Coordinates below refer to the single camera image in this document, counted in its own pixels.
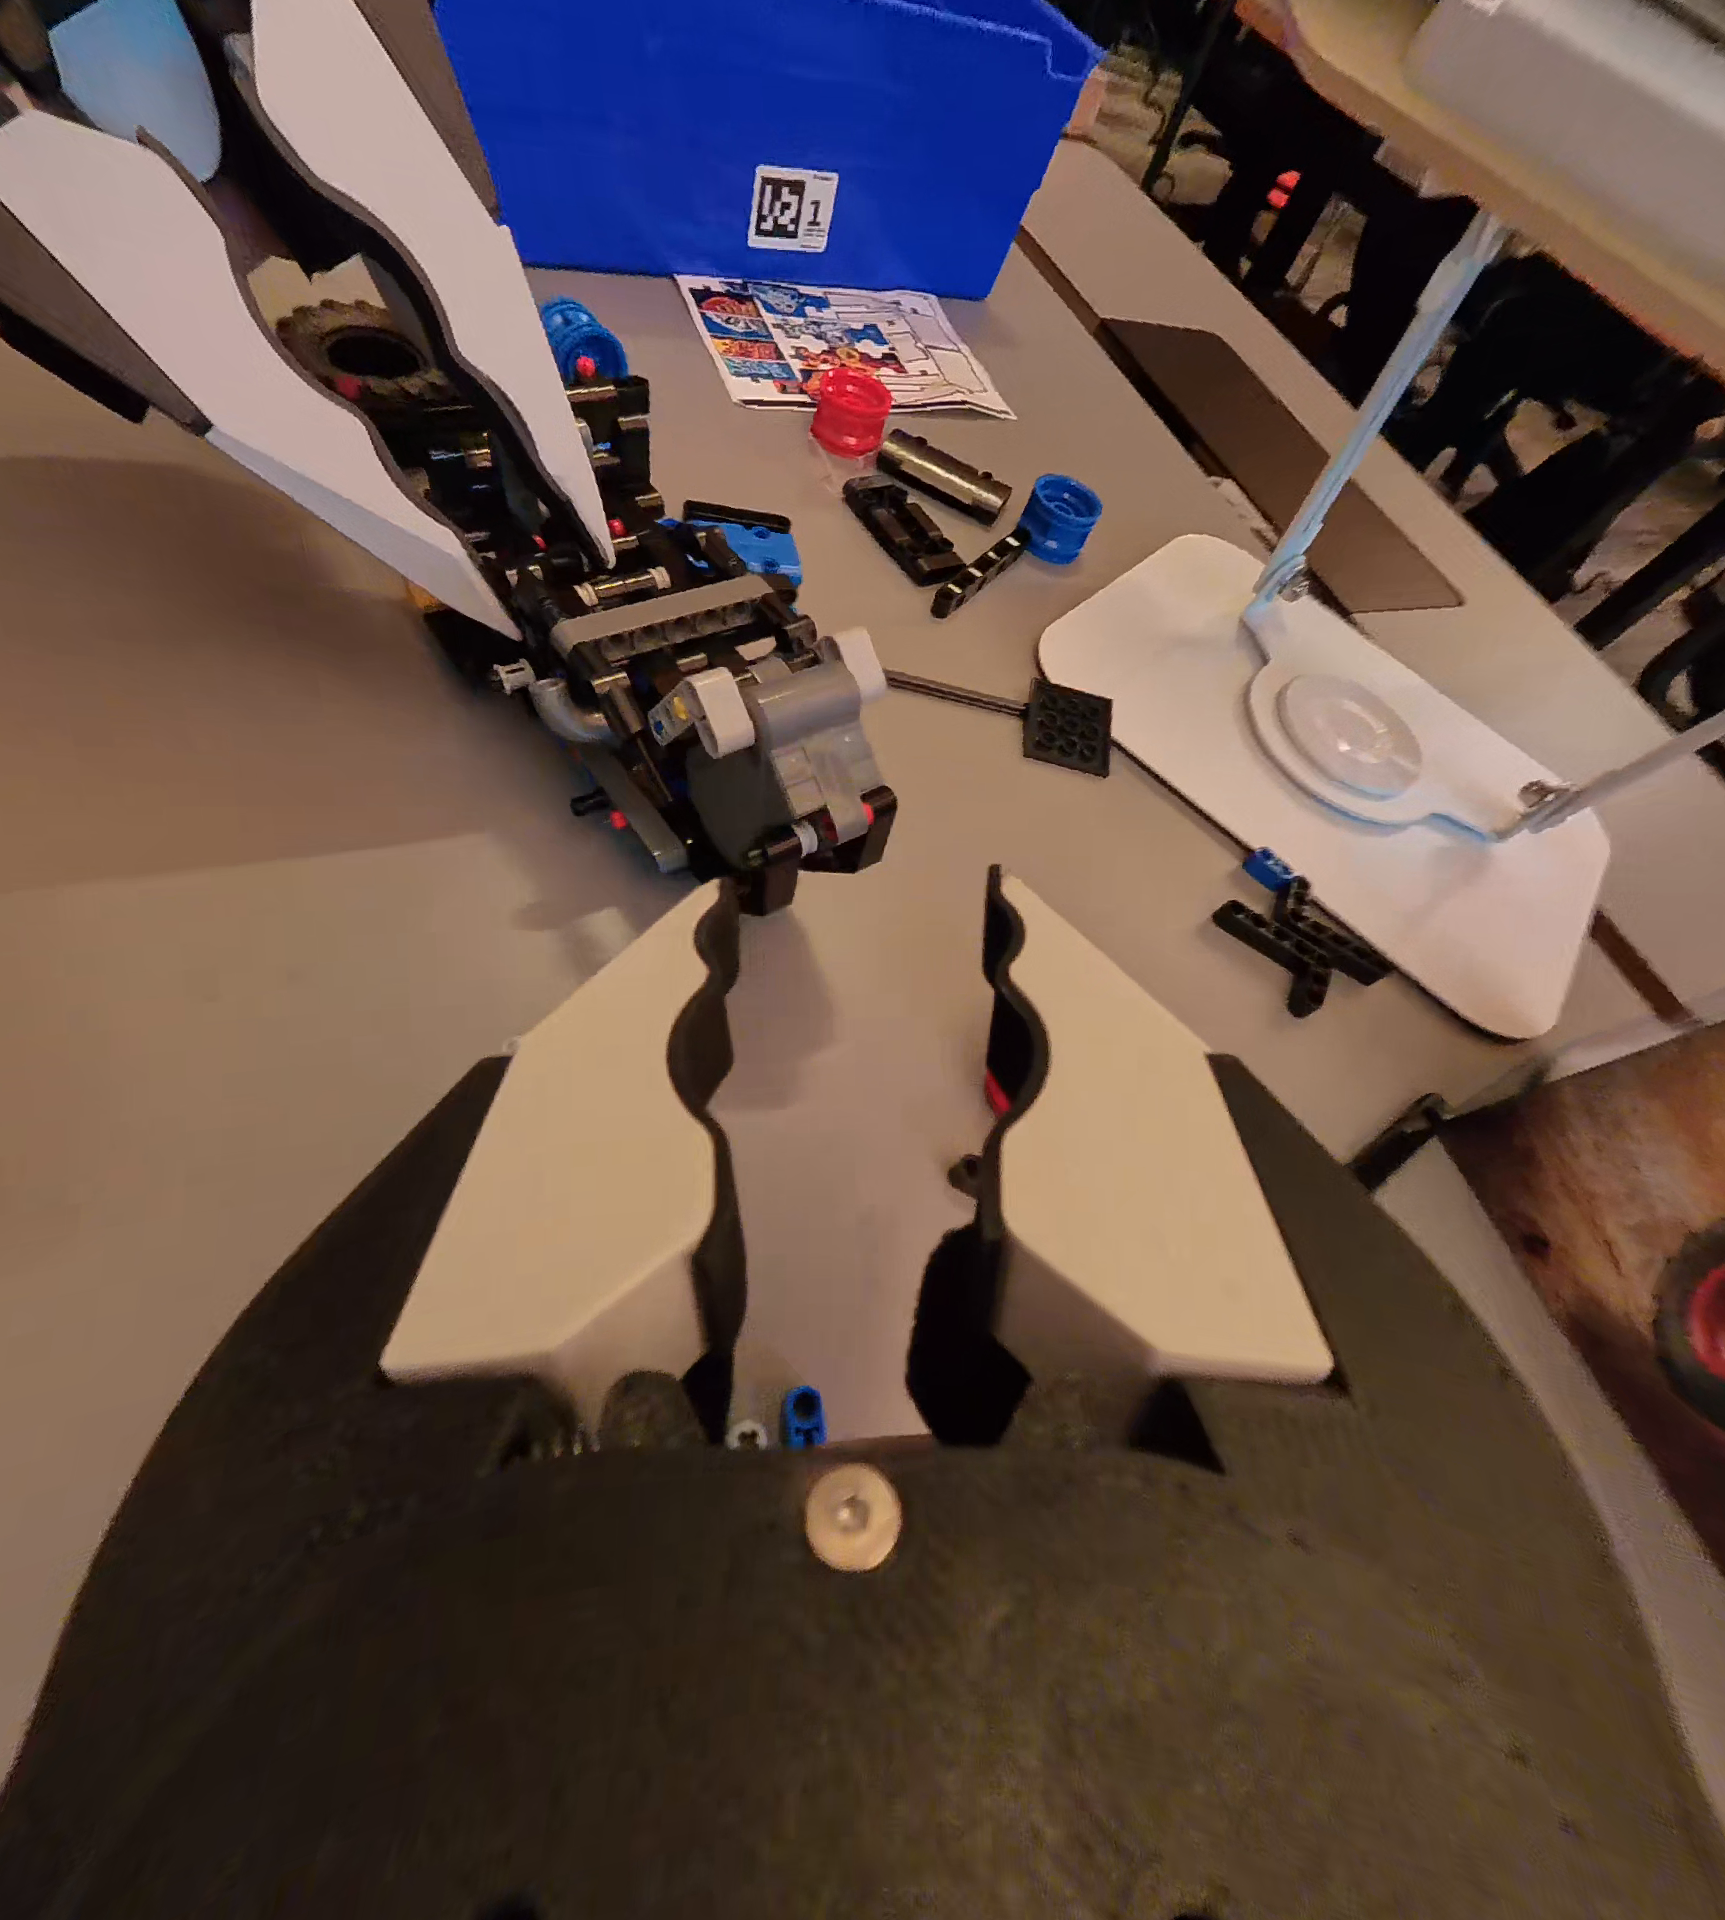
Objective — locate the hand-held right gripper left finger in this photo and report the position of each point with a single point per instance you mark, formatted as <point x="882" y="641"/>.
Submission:
<point x="563" y="1200"/>

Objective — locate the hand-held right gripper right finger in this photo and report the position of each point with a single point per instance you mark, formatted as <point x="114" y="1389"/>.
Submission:
<point x="1162" y="1200"/>

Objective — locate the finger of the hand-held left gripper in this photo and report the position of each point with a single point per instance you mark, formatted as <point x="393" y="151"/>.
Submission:
<point x="412" y="195"/>
<point x="203" y="330"/>

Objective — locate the toy brick vehicle chassis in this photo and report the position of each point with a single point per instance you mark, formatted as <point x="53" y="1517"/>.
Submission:
<point x="786" y="734"/>

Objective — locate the grey desk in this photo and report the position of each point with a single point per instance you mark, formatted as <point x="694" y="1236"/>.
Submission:
<point x="203" y="900"/>

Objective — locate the dark rectangular desk panel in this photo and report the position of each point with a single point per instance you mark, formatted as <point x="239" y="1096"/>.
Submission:
<point x="1251" y="450"/>

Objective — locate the blue wheel rim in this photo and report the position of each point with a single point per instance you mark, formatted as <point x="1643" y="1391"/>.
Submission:
<point x="1057" y="518"/>
<point x="577" y="338"/>

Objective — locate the thick black beam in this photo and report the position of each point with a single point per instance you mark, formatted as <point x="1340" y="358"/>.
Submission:
<point x="1399" y="1141"/>

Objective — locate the blue storage bin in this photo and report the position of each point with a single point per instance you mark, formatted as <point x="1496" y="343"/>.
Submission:
<point x="653" y="135"/>

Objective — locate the black straight beam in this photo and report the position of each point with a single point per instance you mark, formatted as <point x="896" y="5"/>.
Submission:
<point x="1309" y="974"/>

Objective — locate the black bent beam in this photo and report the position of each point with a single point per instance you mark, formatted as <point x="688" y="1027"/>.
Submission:
<point x="1258" y="926"/>

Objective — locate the blue connector brick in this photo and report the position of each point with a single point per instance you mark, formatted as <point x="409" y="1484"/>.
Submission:
<point x="802" y="1412"/>

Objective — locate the small blue connector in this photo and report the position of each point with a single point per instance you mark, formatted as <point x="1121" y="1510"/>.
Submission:
<point x="1269" y="866"/>

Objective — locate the white stand base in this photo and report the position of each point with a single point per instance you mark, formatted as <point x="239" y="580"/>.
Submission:
<point x="1476" y="900"/>

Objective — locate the toy set box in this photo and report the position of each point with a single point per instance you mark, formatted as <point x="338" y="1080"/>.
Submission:
<point x="1628" y="1200"/>

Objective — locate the black square plate brick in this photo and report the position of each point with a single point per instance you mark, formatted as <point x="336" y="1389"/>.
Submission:
<point x="1066" y="729"/>

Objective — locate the red wheel rim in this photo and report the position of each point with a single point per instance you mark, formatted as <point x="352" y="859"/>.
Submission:
<point x="851" y="412"/>

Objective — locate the long black axle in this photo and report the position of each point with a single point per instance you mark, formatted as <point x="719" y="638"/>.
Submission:
<point x="959" y="692"/>

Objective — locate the sticker sheet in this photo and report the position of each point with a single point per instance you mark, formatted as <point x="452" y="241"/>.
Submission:
<point x="936" y="353"/>

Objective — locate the black cylinder brick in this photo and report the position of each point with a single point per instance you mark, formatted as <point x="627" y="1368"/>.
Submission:
<point x="945" y="473"/>

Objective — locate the black holed beam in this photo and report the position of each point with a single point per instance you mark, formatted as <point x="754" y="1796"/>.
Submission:
<point x="979" y="574"/>

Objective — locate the black frame brick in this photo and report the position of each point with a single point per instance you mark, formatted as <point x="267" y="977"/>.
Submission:
<point x="904" y="530"/>

